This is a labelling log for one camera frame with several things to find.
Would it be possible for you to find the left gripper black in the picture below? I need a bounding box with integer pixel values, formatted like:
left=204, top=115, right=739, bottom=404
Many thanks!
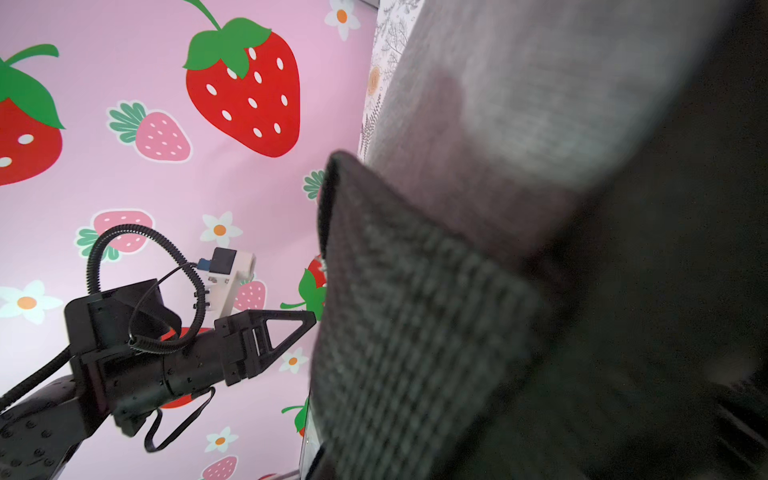
left=64, top=280, right=317, bottom=436

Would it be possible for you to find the grey laptop bag with handles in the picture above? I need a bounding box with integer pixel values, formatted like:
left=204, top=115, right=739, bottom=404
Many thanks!
left=304, top=1, right=767, bottom=479

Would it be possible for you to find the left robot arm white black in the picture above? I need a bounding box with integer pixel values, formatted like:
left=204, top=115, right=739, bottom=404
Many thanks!
left=1, top=280, right=316, bottom=479

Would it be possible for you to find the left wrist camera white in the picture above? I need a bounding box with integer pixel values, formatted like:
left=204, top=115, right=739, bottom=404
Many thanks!
left=196, top=247, right=256, bottom=323

